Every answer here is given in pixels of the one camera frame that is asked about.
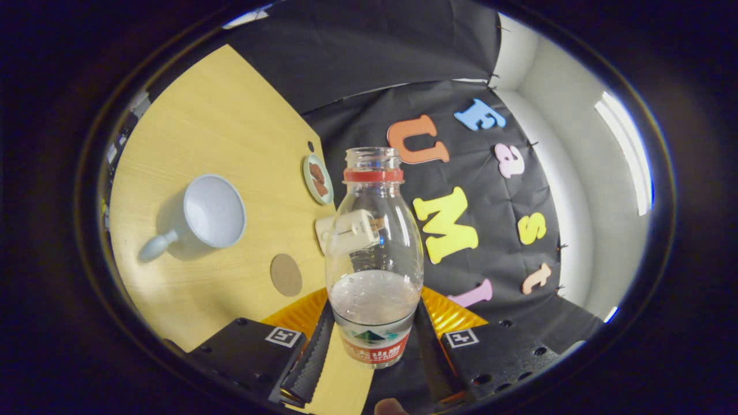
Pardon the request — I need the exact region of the white ceramic cup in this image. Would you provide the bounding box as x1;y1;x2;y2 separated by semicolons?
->
137;174;247;263

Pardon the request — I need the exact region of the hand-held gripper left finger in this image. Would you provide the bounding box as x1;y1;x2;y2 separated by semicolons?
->
186;287;336;405

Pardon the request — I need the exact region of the large ceiling light panel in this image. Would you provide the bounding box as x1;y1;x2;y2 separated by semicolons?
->
594;91;654;217

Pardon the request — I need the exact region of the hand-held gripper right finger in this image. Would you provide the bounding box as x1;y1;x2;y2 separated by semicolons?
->
415;286;561;410

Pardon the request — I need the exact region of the round brown coaster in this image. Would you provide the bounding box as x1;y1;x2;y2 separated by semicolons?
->
270;253;303;297

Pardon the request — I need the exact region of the clear plastic juice bottle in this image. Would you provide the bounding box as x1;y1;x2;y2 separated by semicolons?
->
325;147;426;369

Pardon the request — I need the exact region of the wooden table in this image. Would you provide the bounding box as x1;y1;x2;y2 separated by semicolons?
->
108;44;375;415

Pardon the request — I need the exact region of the green plate with brown food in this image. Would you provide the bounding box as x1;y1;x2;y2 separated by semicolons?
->
303;152;334;206

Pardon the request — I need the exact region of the white toaster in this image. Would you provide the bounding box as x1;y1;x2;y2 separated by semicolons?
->
315;209;381;255

